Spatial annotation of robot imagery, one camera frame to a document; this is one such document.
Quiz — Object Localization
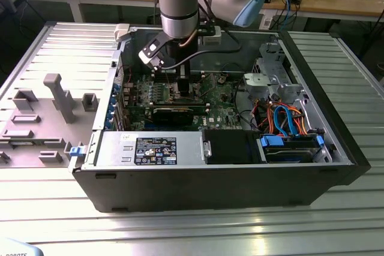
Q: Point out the black RAM slot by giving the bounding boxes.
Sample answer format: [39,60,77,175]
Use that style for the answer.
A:
[146,99,210,110]
[152,69,206,83]

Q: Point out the CPU socket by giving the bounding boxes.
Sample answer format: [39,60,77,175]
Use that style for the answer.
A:
[169,84,200,101]

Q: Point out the beige case latch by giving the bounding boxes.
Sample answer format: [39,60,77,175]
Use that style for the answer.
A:
[115,23,133,43]

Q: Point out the black graphics card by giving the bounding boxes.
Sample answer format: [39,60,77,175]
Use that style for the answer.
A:
[151,106,194,127]

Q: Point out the green motherboard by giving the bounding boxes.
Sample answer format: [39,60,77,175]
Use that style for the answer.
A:
[118,71,254,132]

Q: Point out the grey metal drive cage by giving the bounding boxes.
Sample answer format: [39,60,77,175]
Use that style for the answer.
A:
[257,41,303,97]

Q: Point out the white printed label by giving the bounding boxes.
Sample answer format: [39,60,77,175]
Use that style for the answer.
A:
[259,13,281,31]

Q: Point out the silver power supply unit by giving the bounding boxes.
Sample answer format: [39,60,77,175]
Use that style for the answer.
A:
[95,131,208,168]

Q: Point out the black PC case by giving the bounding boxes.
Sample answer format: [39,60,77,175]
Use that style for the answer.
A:
[68,23,371,213]

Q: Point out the blue case latch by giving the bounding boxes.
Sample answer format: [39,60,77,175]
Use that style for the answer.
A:
[69,145,86,158]

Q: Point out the hard disk in blue carrier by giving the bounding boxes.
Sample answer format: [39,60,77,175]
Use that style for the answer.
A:
[260,135,325,164]

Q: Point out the grey parts rack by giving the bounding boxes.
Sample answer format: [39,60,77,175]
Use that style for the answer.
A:
[0,73,101,168]

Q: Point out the white labelled device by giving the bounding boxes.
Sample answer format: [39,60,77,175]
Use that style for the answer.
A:
[0,237,45,256]

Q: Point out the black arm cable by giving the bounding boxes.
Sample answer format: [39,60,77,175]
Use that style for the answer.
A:
[161,29,242,70]

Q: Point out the white box wrist camera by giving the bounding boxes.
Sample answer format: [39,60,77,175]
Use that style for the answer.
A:
[203,26,223,46]

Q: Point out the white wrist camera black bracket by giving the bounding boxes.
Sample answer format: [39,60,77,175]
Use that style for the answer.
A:
[138,32,166,71]

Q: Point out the blue wire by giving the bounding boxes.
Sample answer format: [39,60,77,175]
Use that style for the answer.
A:
[272,104,299,138]

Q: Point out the orange wire bundle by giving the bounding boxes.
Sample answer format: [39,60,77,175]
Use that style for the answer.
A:
[254,100,310,135]

